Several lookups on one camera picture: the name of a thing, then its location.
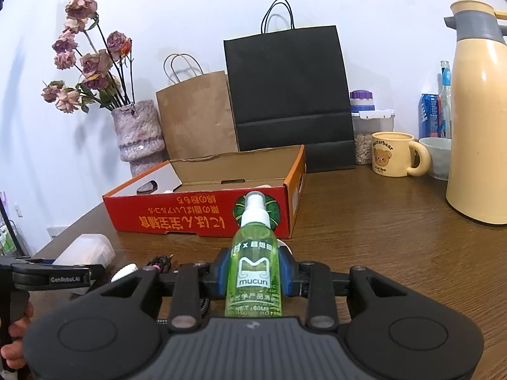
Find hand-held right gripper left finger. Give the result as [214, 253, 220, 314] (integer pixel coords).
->
[94, 247, 232, 334]

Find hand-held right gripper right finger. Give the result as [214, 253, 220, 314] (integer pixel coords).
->
[279, 245, 413, 334]

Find green spray bottle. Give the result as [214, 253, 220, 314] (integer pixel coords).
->
[225, 191, 284, 318]

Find red cardboard box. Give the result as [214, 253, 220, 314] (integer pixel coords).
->
[102, 144, 307, 239]

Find person's left hand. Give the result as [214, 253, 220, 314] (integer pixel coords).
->
[0, 301, 35, 370]

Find green white packet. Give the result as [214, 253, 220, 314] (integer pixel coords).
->
[0, 224, 15, 256]

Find pink mottled ceramic vase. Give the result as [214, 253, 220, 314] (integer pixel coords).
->
[112, 100, 166, 177]

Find clear container of seeds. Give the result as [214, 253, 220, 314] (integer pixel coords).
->
[352, 109, 395, 166]

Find cream bear mug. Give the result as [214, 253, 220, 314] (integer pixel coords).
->
[371, 131, 432, 177]

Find brown paper bag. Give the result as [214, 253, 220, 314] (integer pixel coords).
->
[156, 53, 240, 162]

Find pale grey bowl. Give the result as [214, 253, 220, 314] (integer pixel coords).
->
[419, 137, 452, 181]

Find black paper bag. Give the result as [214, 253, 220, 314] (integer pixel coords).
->
[223, 0, 356, 174]

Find purple lidded jar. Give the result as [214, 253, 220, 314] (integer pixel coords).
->
[350, 90, 375, 113]

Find dried pink roses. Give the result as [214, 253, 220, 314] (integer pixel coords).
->
[41, 0, 135, 114]

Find blue drink can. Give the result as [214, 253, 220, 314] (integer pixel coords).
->
[419, 93, 446, 139]

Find clear bottle with blue label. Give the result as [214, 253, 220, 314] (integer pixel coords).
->
[439, 60, 453, 139]

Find yellow thermos jug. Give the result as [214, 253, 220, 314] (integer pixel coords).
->
[444, 0, 507, 227]

